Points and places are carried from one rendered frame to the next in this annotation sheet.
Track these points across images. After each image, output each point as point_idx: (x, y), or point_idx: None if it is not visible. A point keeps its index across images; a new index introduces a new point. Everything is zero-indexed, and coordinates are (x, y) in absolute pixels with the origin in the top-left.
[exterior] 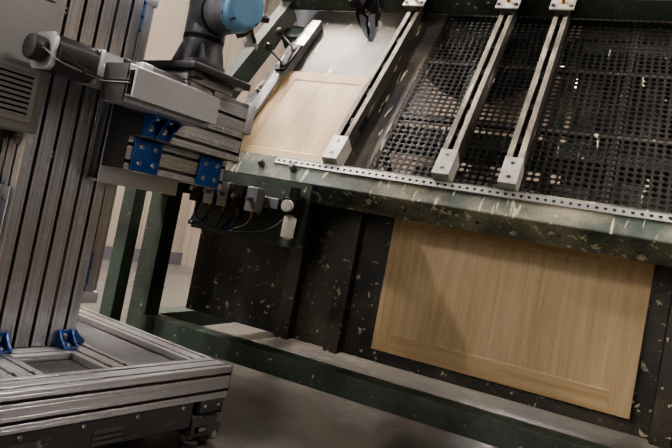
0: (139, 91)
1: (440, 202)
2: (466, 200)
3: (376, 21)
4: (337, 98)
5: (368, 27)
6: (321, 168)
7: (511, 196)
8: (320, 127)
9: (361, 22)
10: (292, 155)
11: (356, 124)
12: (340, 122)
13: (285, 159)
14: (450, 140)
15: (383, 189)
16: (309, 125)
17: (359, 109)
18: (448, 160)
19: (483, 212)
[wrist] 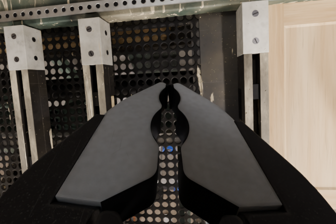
0: None
1: None
2: None
3: (76, 137)
4: (308, 153)
5: (179, 130)
6: None
7: (8, 13)
8: (307, 85)
9: (233, 141)
10: (325, 14)
11: (243, 85)
12: (278, 101)
13: None
14: (97, 80)
15: None
16: (328, 86)
17: (252, 117)
18: (86, 43)
19: None
